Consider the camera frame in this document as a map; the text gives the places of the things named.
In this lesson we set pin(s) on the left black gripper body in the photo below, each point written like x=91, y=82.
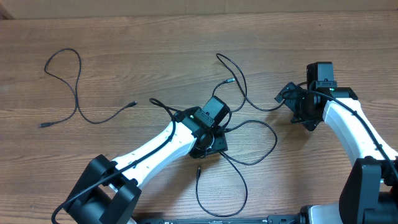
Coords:
x=217, y=143

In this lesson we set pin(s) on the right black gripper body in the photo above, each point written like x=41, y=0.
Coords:
x=296, y=102

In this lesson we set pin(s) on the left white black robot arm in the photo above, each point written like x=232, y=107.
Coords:
x=108, y=190

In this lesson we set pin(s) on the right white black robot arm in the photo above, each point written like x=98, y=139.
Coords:
x=370, y=192

